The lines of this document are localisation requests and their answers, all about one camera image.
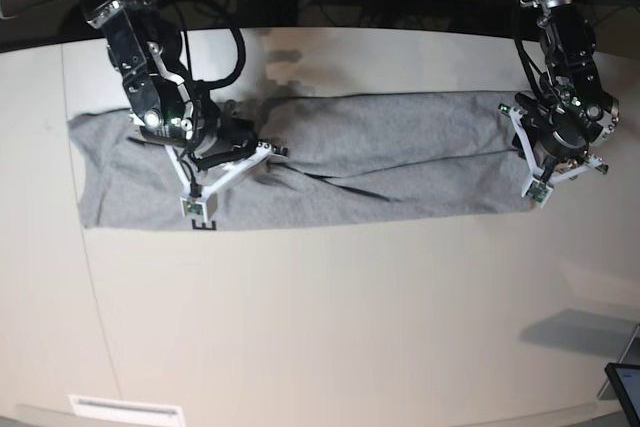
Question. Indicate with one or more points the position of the tablet screen corner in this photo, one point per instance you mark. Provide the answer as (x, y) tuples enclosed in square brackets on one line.
[(624, 378)]

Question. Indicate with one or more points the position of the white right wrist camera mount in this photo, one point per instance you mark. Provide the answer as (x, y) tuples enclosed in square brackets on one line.
[(204, 180)]

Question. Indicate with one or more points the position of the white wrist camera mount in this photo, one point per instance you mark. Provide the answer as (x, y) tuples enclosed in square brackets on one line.
[(204, 180), (546, 171)]

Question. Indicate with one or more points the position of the grey T-shirt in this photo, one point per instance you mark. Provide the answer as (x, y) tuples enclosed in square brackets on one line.
[(351, 160)]

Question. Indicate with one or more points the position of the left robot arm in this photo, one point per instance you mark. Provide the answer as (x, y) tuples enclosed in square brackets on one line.
[(568, 111)]

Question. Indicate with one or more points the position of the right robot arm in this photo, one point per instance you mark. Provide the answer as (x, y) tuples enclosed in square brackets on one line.
[(167, 104)]

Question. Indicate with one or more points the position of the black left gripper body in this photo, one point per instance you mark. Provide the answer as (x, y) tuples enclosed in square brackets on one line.
[(553, 135)]

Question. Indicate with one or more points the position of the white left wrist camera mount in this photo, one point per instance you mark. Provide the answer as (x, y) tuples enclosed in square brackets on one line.
[(546, 171)]

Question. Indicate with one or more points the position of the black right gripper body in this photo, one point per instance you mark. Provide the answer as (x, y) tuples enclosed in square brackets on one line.
[(230, 137)]

